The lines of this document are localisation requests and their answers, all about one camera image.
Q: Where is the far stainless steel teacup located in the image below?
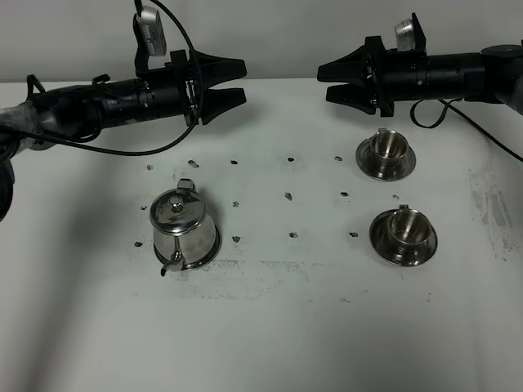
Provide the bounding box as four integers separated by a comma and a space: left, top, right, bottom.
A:
370, 128, 409, 160

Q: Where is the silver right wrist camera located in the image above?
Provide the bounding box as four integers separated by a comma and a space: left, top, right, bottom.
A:
395, 12, 427, 53

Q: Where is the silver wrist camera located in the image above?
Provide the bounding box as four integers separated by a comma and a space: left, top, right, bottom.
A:
136, 6, 167, 57
395, 12, 427, 53

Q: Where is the stainless steel saucer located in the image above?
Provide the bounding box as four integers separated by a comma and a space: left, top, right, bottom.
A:
355, 139, 416, 181
369, 209, 438, 267

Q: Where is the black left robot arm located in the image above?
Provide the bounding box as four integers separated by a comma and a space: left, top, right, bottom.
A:
1, 51, 247, 216

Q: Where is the stainless steel teapot coaster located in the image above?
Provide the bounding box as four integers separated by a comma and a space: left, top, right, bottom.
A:
154, 229, 221, 276

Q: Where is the stainless steel teacup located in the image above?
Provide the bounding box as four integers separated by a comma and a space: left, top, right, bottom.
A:
370, 128, 409, 160
386, 204, 432, 251

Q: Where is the near stainless steel teacup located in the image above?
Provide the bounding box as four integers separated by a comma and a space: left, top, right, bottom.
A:
386, 204, 432, 251

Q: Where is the black left camera cable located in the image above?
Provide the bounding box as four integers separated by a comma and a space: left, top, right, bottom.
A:
0, 0, 205, 156

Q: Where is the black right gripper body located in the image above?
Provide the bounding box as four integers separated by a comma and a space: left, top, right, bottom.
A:
363, 35, 427, 117

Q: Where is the near stainless steel saucer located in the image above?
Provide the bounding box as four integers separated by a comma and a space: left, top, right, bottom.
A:
369, 209, 438, 267

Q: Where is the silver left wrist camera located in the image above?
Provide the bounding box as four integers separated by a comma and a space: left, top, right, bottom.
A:
136, 6, 167, 57

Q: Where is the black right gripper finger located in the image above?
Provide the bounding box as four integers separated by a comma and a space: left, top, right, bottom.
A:
317, 45, 369, 84
326, 84, 381, 114

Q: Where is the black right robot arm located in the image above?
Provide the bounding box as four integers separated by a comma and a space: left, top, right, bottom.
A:
317, 36, 522, 118

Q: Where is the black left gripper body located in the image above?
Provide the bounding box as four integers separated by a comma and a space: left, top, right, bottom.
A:
136, 48, 199, 126

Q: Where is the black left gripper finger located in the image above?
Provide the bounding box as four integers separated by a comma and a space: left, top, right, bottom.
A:
195, 51, 247, 88
200, 88, 247, 124

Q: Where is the far stainless steel saucer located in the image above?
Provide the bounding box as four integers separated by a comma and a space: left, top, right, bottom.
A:
355, 139, 416, 181

